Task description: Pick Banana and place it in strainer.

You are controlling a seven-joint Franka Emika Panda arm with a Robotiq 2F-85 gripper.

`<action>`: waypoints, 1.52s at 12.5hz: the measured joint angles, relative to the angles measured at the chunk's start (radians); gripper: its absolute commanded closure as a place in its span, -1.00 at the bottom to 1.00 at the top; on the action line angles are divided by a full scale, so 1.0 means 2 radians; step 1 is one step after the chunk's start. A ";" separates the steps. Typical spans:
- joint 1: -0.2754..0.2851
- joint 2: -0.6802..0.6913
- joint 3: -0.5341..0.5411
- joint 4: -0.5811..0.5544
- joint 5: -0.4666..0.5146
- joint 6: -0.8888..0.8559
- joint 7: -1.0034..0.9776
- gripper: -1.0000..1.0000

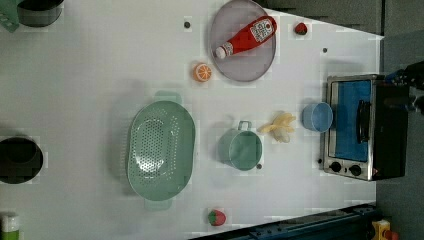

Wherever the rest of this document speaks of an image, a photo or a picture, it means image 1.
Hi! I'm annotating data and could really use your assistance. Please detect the yellow peeled banana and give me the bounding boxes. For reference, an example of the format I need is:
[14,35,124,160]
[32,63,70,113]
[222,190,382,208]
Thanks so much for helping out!
[258,113,296,143]

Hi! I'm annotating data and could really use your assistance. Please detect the green oval strainer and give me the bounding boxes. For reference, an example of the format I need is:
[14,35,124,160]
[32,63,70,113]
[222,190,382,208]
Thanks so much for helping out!
[126,91,196,211]

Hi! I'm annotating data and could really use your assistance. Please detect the green mug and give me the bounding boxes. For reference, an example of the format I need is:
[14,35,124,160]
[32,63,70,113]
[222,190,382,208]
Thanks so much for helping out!
[217,120,263,171]

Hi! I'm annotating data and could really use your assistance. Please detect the orange slice toy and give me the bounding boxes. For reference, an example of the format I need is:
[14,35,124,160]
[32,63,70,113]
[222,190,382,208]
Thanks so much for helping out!
[192,63,212,82]

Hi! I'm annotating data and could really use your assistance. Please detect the grey round plate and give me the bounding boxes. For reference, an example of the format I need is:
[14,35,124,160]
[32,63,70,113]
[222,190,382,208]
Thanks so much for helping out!
[209,0,278,82]

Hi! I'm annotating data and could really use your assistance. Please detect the large red strawberry toy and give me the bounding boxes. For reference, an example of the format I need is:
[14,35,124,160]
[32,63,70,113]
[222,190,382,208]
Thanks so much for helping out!
[208,209,226,226]

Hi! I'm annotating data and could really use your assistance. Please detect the red ketchup bottle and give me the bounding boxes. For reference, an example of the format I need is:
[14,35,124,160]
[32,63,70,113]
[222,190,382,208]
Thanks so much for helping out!
[215,16,277,59]

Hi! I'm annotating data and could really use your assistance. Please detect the blue cup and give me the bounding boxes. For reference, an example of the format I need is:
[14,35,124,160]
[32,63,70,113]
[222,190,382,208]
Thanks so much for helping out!
[302,102,333,133]

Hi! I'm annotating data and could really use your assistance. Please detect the small red strawberry toy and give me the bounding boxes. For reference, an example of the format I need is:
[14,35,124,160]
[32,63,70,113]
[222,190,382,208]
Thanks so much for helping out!
[294,23,308,35]

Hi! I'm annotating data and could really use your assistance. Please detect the silver black toaster oven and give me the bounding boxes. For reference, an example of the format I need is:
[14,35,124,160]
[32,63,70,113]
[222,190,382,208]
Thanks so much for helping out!
[323,74,409,181]

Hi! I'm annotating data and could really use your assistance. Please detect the black round pot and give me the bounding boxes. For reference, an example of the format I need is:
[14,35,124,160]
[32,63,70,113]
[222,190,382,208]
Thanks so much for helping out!
[0,137,44,184]

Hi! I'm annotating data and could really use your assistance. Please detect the yellow red emergency button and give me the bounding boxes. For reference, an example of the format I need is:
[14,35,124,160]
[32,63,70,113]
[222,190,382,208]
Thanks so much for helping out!
[372,220,399,240]

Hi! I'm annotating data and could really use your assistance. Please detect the black cylindrical container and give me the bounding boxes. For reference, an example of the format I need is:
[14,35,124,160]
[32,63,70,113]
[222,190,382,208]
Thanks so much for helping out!
[17,0,65,27]

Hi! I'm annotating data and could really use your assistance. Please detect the green spatula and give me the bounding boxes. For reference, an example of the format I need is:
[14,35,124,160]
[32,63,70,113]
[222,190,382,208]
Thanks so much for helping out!
[0,0,21,33]

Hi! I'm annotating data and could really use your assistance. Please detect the green white bottle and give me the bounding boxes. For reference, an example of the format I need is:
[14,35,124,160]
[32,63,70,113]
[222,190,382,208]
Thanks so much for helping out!
[1,215,20,240]

